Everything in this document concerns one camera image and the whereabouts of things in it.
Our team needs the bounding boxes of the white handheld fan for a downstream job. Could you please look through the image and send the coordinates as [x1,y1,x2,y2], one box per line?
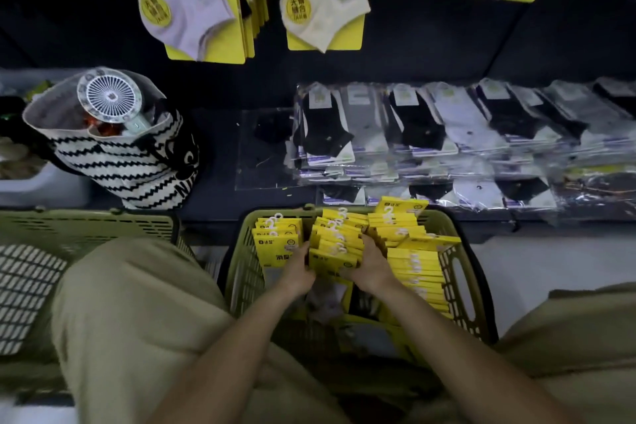
[77,68,150,134]

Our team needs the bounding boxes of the green shopping basket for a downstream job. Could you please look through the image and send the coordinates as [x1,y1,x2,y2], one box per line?
[0,209,197,402]

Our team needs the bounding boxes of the person's left forearm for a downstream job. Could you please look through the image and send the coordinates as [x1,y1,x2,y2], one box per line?
[146,284,311,424]

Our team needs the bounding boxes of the olive trousers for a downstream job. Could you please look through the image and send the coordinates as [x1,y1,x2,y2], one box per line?
[49,237,636,424]

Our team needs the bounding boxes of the black white zigzag tote bag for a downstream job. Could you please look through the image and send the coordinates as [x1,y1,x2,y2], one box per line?
[22,66,202,211]

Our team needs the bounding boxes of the row of clear bagged socks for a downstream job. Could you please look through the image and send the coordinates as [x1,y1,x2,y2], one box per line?
[286,76,636,221]

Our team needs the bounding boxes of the person's left hand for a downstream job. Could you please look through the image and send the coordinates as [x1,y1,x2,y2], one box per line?
[278,242,317,298]

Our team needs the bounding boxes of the white plastic bin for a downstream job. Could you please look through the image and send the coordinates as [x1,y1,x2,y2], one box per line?
[0,68,95,209]

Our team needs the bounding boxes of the stack of yellow packets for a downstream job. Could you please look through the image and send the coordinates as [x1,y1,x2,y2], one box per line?
[250,195,463,330]

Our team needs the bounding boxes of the person's right forearm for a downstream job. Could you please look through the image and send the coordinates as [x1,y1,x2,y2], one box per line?
[377,279,582,424]

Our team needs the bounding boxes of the person's right hand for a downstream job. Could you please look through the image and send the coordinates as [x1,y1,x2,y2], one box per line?
[340,233,398,295]

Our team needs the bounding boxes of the green basket black rim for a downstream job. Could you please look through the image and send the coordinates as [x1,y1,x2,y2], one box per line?
[218,205,500,370]

